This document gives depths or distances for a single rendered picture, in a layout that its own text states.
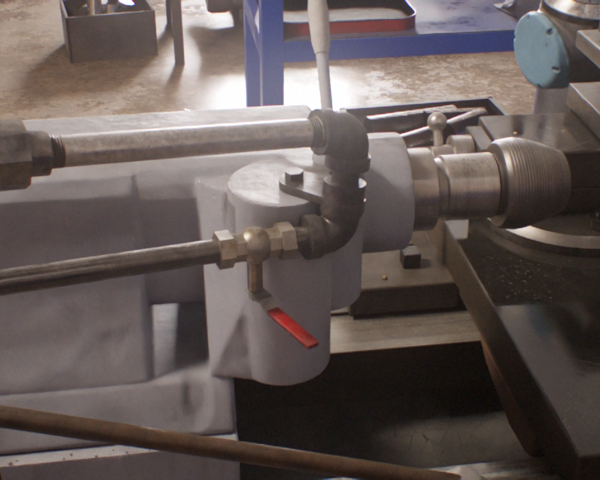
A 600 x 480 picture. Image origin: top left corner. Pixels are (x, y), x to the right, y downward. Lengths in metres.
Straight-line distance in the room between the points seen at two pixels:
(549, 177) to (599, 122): 0.29
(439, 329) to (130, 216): 0.49
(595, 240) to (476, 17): 1.81
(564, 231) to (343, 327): 0.28
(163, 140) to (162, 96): 3.54
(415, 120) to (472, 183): 2.27
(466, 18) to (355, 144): 2.20
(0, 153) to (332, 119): 0.24
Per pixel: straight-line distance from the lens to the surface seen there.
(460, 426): 1.24
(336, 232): 0.76
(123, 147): 0.66
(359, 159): 0.74
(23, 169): 0.64
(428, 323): 1.21
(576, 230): 1.20
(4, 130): 0.64
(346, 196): 0.75
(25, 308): 0.86
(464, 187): 0.93
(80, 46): 4.65
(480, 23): 2.89
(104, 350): 0.87
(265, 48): 2.70
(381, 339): 1.17
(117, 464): 0.88
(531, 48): 1.95
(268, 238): 0.74
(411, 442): 1.21
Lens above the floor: 1.51
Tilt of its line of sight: 30 degrees down
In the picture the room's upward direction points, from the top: straight up
